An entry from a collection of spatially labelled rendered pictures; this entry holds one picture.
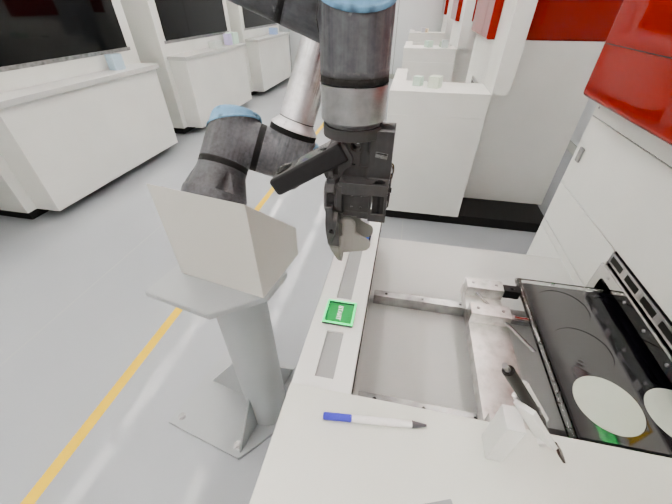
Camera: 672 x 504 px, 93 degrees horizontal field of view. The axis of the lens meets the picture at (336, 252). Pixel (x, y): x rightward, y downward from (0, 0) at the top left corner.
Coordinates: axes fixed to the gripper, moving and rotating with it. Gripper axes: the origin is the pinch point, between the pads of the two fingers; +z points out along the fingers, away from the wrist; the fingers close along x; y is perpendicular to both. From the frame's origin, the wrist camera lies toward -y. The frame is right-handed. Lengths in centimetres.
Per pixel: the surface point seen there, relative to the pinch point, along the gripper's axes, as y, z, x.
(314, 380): -0.5, 14.7, -13.8
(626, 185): 58, 1, 38
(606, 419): 45, 21, -8
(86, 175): -256, 88, 170
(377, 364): 8.9, 28.7, 0.0
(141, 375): -101, 111, 24
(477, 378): 26.9, 22.7, -3.0
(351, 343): 3.9, 14.7, -6.0
